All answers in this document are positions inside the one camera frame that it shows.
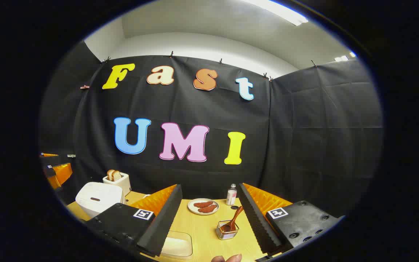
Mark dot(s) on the small bottle with pink label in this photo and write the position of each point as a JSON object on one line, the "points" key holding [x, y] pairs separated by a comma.
{"points": [[231, 196]]}

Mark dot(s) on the clear plastic rice box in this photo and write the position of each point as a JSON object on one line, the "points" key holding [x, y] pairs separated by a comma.
{"points": [[176, 245]]}

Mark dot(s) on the red meat piece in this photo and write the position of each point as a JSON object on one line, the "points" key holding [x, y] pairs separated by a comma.
{"points": [[203, 204], [208, 209]]}

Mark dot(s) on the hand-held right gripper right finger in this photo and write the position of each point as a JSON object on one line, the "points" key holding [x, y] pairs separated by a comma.
{"points": [[253, 218]]}

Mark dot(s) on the white toaster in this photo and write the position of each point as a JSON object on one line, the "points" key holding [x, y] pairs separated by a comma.
{"points": [[124, 183]]}

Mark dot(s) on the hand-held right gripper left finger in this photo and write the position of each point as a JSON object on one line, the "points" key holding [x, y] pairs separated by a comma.
{"points": [[166, 218]]}

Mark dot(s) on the small ceiling light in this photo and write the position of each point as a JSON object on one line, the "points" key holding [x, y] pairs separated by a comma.
{"points": [[342, 57]]}

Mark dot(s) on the brown wooden spoon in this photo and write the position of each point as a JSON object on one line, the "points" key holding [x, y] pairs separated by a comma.
{"points": [[235, 216]]}

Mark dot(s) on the white round plate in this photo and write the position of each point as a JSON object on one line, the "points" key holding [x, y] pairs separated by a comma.
{"points": [[191, 208]]}

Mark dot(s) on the toasted bread slice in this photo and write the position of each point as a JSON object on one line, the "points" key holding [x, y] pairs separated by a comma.
{"points": [[117, 176], [110, 175]]}

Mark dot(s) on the white rice cooker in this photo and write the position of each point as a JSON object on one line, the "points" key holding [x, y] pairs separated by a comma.
{"points": [[96, 198]]}

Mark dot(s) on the long ceiling light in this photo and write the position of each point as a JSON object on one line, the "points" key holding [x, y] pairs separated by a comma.
{"points": [[278, 11]]}

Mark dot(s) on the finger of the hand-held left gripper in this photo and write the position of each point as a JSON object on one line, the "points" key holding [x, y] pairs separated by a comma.
{"points": [[63, 173], [49, 155]]}

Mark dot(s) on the black backdrop cloth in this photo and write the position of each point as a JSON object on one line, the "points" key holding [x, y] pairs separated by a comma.
{"points": [[304, 145]]}

